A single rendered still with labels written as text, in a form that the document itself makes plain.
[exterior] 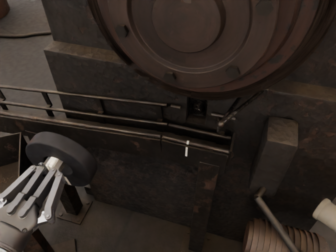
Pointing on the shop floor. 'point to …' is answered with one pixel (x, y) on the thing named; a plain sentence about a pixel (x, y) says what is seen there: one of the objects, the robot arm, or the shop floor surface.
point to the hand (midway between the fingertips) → (59, 156)
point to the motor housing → (309, 246)
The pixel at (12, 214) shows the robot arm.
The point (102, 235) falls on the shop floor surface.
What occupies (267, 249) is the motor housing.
